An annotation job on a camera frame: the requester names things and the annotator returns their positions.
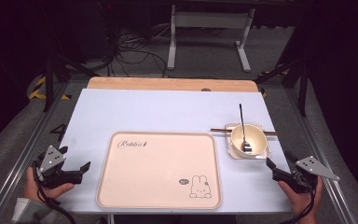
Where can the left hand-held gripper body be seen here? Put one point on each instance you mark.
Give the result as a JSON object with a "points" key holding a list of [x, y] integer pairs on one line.
{"points": [[52, 160]]}

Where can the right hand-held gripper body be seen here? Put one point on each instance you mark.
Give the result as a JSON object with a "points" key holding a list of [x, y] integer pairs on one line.
{"points": [[315, 169]]}

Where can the brown chopstick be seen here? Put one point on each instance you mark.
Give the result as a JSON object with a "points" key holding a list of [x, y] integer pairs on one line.
{"points": [[218, 129], [272, 133]]}

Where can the cream bowl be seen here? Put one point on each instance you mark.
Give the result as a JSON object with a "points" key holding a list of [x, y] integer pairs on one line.
{"points": [[257, 137]]}

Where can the white square plate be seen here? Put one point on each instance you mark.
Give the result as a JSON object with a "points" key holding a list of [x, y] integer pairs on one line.
{"points": [[229, 150]]}

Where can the pink tray with rabbit print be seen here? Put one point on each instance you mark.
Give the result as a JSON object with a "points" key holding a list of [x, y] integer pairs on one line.
{"points": [[155, 171]]}

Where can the person's left hand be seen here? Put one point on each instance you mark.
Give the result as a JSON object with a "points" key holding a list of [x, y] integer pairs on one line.
{"points": [[31, 188]]}

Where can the person's right hand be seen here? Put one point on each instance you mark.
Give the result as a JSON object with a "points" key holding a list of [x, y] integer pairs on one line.
{"points": [[298, 202]]}

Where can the black tripod stand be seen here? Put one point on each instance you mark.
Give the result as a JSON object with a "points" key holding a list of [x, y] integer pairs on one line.
{"points": [[303, 90], [48, 84]]}

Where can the white metal stand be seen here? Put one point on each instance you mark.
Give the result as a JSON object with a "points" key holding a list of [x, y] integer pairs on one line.
{"points": [[209, 19]]}

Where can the aluminium frame rail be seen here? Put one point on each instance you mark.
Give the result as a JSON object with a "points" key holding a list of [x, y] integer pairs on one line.
{"points": [[15, 168], [320, 146]]}

